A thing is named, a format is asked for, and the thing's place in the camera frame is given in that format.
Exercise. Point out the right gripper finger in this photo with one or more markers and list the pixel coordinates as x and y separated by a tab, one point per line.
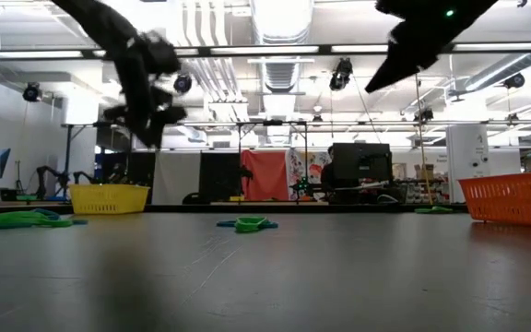
401	64

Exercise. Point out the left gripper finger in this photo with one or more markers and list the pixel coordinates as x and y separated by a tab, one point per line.
161	122
132	122

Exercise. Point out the long teal rubber band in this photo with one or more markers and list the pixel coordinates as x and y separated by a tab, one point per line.
49	212

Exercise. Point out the green rubber band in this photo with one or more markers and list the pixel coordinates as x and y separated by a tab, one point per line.
249	225
433	210
16	219

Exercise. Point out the black distant robot arm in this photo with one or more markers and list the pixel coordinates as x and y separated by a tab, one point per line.
40	182

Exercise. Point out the black ceiling spotlight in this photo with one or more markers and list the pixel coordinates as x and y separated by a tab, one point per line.
340	76
426	114
32	92
182	84
514	80

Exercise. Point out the white light bar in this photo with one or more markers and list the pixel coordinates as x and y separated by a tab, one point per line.
265	49
505	46
30	54
360	48

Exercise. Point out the white panel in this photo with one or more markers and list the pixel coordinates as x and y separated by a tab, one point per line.
175	177

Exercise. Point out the black distant stand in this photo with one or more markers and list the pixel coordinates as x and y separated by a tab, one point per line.
68	161

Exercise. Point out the black panel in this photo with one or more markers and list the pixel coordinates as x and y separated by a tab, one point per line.
219	175

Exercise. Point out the yellow plastic basket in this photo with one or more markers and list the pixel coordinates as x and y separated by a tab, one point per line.
109	200

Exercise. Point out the black rounded object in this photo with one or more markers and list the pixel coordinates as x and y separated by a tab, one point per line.
195	199

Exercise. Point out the black monitor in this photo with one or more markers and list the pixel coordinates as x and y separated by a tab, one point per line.
362	161

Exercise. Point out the white cabinet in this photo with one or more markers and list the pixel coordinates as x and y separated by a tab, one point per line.
466	152

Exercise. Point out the cardboard box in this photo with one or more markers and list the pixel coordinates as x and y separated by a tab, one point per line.
420	173

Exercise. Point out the red cloth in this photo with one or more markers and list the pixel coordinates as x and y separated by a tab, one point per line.
265	175

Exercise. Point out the person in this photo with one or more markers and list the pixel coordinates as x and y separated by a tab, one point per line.
327	177

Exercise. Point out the floral cloth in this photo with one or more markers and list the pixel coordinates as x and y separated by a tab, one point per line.
298	166

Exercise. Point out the orange plastic basket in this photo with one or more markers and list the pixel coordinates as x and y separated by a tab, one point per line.
514	198

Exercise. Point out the black aluminium rig frame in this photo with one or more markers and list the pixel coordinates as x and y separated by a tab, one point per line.
201	50

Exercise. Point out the silver ventilation duct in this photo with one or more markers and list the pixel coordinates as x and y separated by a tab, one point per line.
281	74

